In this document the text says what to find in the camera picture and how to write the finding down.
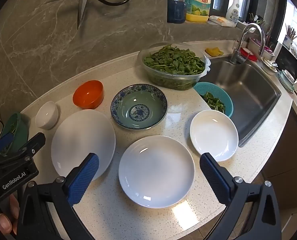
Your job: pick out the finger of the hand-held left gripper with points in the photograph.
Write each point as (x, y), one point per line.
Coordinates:
(33, 142)
(2, 141)

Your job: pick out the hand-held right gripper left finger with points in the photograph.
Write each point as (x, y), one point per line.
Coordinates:
(83, 180)

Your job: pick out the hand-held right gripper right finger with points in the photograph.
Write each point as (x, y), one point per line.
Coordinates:
(214, 177)

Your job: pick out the green plastic bowl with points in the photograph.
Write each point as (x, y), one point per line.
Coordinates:
(19, 135)

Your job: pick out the small white bowl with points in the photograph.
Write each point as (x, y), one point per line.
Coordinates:
(46, 115)

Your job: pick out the small white plate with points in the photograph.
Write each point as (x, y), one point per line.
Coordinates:
(213, 135)

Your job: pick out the large white plate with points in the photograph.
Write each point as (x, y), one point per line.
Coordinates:
(81, 135)

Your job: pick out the medium deep white plate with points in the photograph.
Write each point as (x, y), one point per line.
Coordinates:
(156, 170)

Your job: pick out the orange bowl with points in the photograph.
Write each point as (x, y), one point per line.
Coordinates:
(87, 95)

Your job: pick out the blue patterned ceramic bowl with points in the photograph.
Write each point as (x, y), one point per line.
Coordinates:
(138, 107)

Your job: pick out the stack of pale plates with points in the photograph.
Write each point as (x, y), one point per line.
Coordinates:
(286, 80)

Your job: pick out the person's left hand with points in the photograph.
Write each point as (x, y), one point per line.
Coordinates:
(3, 220)

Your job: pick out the vegetable scraps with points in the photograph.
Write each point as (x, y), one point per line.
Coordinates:
(12, 127)

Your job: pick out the vegetable pieces in colander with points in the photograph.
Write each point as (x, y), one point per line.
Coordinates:
(214, 102)

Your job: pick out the stainless steel sink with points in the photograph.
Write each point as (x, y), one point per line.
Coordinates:
(248, 95)

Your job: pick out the teal plastic colander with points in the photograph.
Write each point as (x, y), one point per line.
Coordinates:
(206, 87)

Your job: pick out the clear plastic bowl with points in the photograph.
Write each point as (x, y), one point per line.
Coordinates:
(173, 80)

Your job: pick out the green leafy vegetables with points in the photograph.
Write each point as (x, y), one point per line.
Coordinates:
(173, 60)

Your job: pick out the chrome faucet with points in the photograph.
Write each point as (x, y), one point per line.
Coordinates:
(238, 55)

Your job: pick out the yellow sponge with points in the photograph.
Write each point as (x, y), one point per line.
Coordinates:
(213, 51)

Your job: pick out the red dish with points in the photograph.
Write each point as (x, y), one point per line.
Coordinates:
(249, 54)

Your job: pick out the pink and white container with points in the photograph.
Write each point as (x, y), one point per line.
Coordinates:
(257, 46)

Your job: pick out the white microwave oven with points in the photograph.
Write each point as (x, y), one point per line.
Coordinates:
(288, 60)

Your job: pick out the white cleaning cloth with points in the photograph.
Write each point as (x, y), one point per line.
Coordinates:
(222, 20)

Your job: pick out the chopstick holder with chopsticks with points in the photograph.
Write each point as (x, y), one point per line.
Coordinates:
(289, 38)

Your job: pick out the white spray bottle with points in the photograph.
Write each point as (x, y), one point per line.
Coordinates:
(233, 12)

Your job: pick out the blue utensil holder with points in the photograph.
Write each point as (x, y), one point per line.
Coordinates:
(176, 12)

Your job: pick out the yellow dish soap bottle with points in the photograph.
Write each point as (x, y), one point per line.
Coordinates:
(198, 2)

